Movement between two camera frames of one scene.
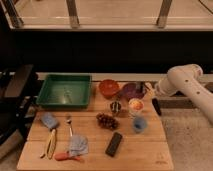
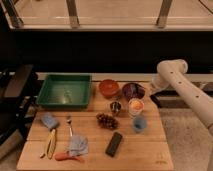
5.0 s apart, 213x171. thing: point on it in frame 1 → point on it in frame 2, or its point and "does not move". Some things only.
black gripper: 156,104 → 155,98
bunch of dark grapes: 107,121 does not move
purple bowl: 134,90 does not move
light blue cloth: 78,145 does not move
